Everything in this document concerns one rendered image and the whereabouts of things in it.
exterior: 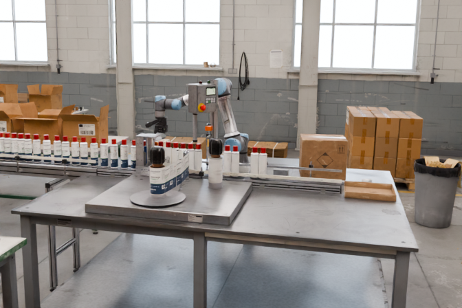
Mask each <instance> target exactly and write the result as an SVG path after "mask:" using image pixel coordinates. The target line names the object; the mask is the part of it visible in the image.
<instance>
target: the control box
mask: <svg viewBox="0 0 462 308"><path fill-rule="evenodd" d="M206 87H216V91H215V95H211V96H206ZM212 97H216V99H217V85H216V84H207V83H203V84H202V85H199V83H196V84H188V112H189V113H196V114H198V113H210V112H215V111H216V103H208V104H206V98H212ZM201 105H205V106H206V110H205V111H202V110H201V109H200V107H201Z"/></svg>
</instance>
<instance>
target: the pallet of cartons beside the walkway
mask: <svg viewBox="0 0 462 308"><path fill-rule="evenodd" d="M422 128H423V118H420V117H419V116H418V115H416V114H415V113H413V112H412V111H389V110H388V109H387V108H386V107H367V108H366V107H346V124H345V135H344V136H345V138H346V140H347V141H348V149H347V161H346V168H352V169H362V170H374V171H390V173H391V176H392V178H393V181H394V182H402V183H404V184H405V185H406V187H407V189H408V190H409V191H415V175H414V169H413V168H414V161H415V160H417V159H420V154H421V137H422Z"/></svg>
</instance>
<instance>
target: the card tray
mask: <svg viewBox="0 0 462 308"><path fill-rule="evenodd" d="M344 198H353V199H370V200H380V201H396V198H397V195H396V192H395V189H394V187H393V184H383V183H373V182H363V181H344Z"/></svg>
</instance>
